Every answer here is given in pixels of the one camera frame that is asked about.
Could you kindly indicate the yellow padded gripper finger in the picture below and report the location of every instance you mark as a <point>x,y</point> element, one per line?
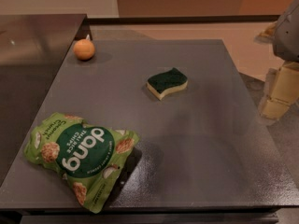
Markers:
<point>280,92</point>

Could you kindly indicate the green rice chip bag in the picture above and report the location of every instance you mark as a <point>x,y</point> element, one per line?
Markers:
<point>89,158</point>

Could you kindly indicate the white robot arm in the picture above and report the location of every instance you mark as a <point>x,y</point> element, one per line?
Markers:
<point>285,34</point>

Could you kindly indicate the green yellow sponge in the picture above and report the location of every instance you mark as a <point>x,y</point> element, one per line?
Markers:
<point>166,83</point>

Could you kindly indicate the orange fruit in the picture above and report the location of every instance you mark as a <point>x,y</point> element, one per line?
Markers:
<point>84,49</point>

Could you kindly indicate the dark side table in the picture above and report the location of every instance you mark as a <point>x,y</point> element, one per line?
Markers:
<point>32,49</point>

